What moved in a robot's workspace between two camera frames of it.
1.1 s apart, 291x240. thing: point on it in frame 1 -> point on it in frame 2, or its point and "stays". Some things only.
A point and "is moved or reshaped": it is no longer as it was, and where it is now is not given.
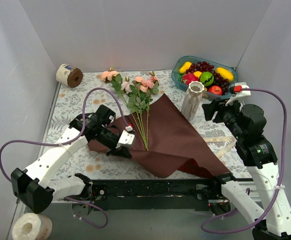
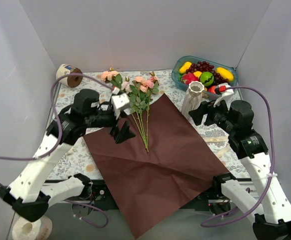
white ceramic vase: [192, 100] stays
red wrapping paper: [164, 145] is moved or reshaped
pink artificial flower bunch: [138, 93] stays
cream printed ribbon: [222, 138] stays
